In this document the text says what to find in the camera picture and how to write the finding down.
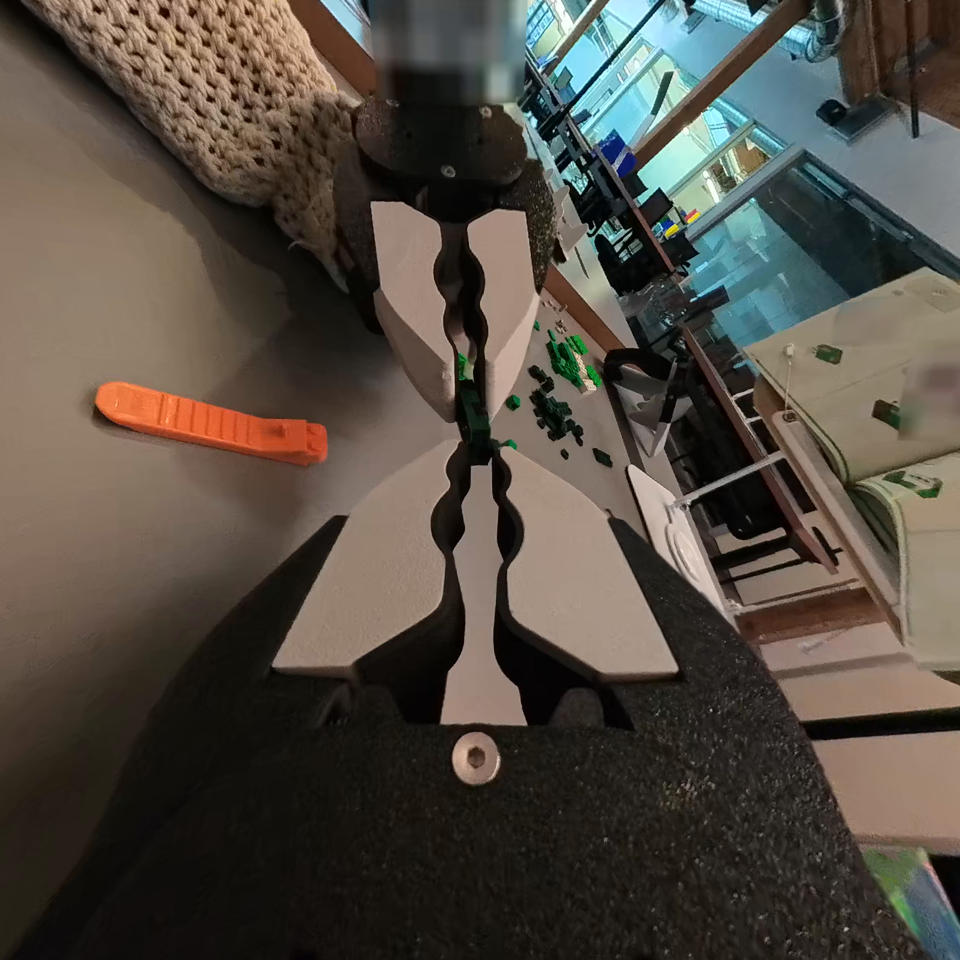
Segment dark green lego brick stack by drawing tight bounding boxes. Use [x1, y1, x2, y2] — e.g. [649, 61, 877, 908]
[455, 353, 496, 469]

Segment person's left forearm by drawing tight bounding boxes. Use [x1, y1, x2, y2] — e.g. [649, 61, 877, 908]
[23, 0, 369, 264]

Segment green lego box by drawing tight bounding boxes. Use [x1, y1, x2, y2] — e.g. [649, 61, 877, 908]
[897, 848, 960, 954]

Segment orange brick separator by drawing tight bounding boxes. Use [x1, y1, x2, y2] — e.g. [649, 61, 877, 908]
[95, 381, 330, 468]

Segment pile of bright green lego pieces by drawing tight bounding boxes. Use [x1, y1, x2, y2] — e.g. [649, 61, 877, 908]
[543, 330, 604, 394]

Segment lego instruction booklet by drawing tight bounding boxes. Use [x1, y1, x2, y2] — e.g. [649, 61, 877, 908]
[746, 267, 960, 673]

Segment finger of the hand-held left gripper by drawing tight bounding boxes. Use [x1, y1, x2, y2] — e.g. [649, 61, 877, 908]
[371, 201, 462, 424]
[468, 209, 543, 436]

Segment white round-cornered base plate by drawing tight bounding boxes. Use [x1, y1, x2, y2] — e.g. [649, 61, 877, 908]
[624, 383, 841, 624]

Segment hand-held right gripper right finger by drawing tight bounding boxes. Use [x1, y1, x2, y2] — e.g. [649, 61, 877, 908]
[492, 444, 681, 687]

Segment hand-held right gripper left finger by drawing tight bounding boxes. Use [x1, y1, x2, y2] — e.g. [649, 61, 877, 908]
[272, 444, 466, 687]

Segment scattered dark green lego pieces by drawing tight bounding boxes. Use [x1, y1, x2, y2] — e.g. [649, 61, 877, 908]
[503, 383, 616, 466]

